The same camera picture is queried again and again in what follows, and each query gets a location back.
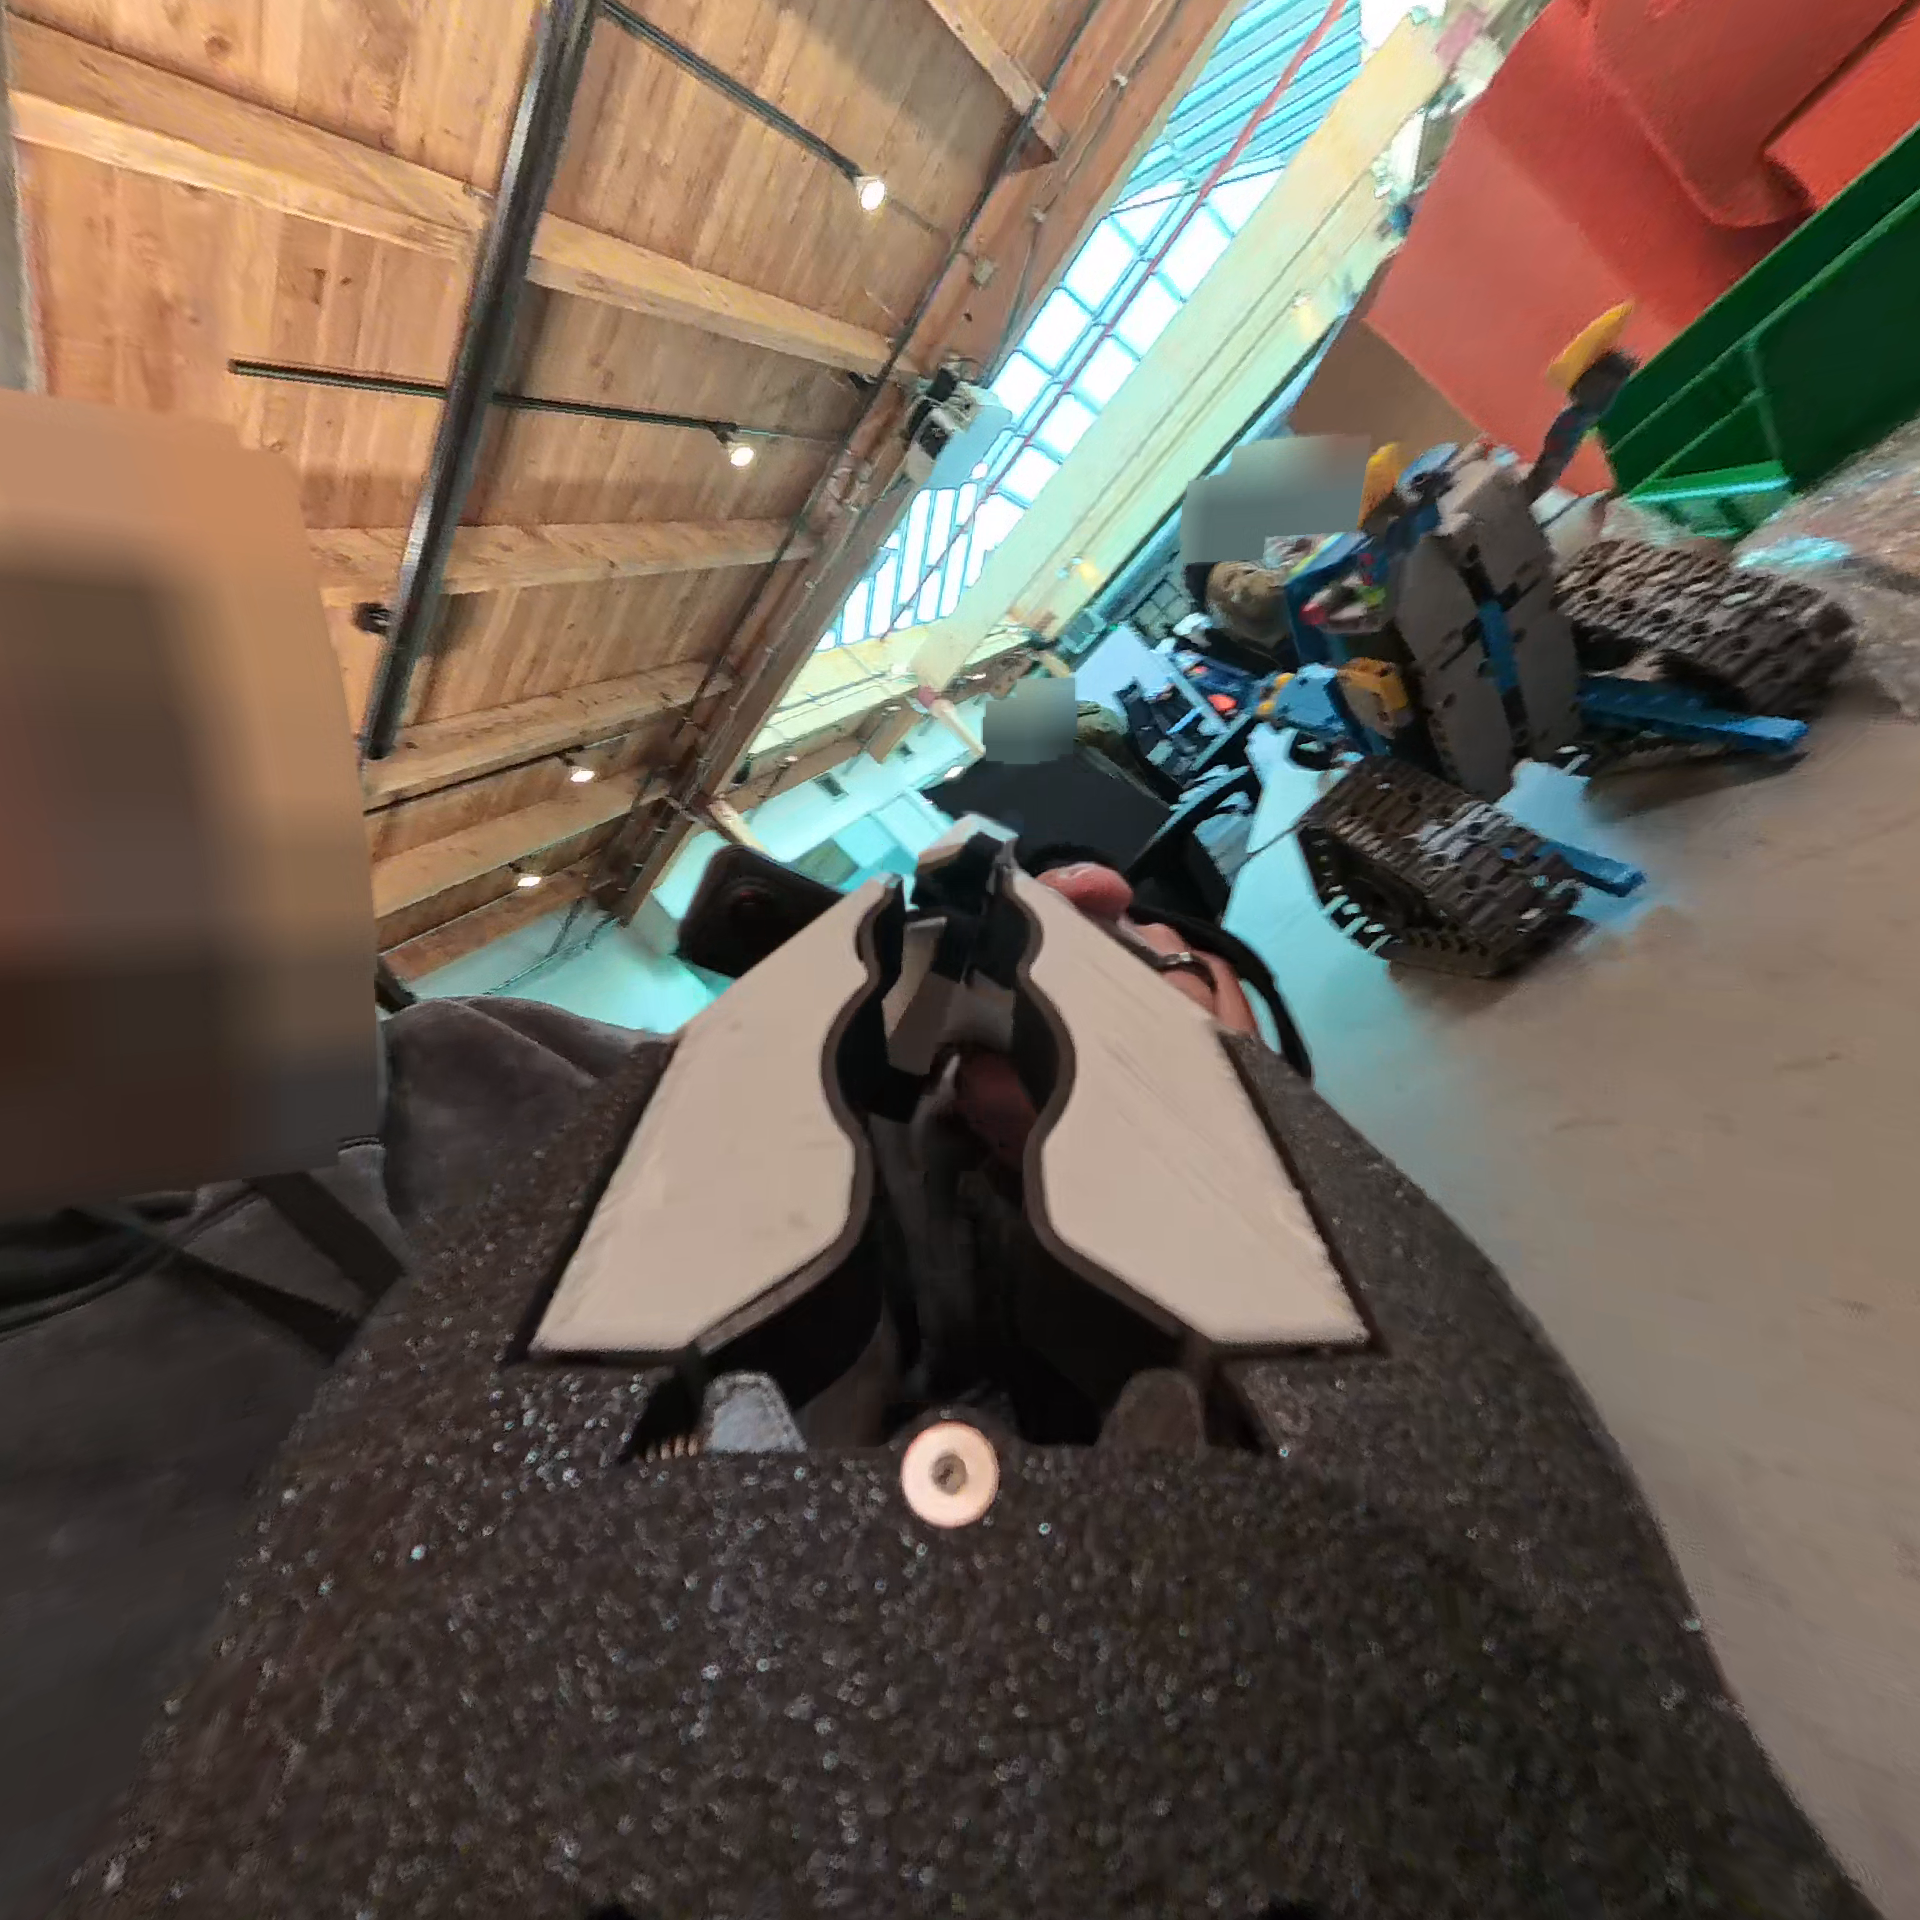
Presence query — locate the grey desk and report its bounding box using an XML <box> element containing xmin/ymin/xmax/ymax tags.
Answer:
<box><xmin>1221</xmin><ymin>434</ymin><xmax>1920</xmax><ymax>1920</ymax></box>

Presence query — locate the clear plastic bag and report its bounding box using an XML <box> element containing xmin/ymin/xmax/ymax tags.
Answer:
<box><xmin>1745</xmin><ymin>442</ymin><xmax>1920</xmax><ymax>601</ymax></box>

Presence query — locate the blue tracked toy robot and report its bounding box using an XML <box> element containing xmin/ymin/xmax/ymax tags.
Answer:
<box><xmin>1260</xmin><ymin>299</ymin><xmax>1862</xmax><ymax>984</ymax></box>

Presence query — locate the person's dark hoodie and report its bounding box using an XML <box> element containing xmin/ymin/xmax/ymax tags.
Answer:
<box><xmin>0</xmin><ymin>990</ymin><xmax>678</xmax><ymax>1920</ymax></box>

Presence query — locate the person's left hand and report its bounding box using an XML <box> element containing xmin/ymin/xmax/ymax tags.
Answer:
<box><xmin>1038</xmin><ymin>861</ymin><xmax>1261</xmax><ymax>1040</ymax></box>

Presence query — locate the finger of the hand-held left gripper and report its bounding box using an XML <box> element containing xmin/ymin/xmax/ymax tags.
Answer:
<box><xmin>913</xmin><ymin>813</ymin><xmax>1022</xmax><ymax>889</ymax></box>
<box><xmin>877</xmin><ymin>913</ymin><xmax>966</xmax><ymax>1081</ymax></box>

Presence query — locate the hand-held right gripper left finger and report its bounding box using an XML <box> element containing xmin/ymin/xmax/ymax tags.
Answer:
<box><xmin>527</xmin><ymin>875</ymin><xmax>906</xmax><ymax>1412</ymax></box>

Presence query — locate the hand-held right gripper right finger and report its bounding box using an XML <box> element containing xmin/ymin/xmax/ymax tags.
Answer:
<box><xmin>995</xmin><ymin>865</ymin><xmax>1373</xmax><ymax>1408</ymax></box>

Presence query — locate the green storage bin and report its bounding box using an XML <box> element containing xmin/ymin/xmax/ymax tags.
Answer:
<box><xmin>1595</xmin><ymin>141</ymin><xmax>1920</xmax><ymax>541</ymax></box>

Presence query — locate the black ceiling beam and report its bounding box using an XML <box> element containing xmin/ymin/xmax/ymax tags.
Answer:
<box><xmin>359</xmin><ymin>0</ymin><xmax>599</xmax><ymax>760</ymax></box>

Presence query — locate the skylight window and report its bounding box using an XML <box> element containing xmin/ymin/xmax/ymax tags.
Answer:
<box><xmin>815</xmin><ymin>0</ymin><xmax>1360</xmax><ymax>650</ymax></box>

